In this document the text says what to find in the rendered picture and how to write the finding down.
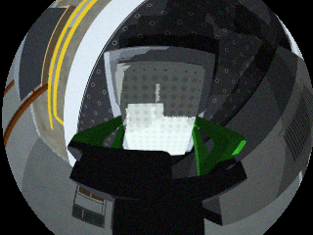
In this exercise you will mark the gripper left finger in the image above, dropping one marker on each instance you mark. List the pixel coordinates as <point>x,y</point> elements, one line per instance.
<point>97,134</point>

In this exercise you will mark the black flat base plate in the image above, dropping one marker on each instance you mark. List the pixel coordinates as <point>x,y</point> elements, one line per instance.
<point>243,34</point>

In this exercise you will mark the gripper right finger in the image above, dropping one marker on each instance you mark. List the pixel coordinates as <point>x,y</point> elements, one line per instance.
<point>227,144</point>

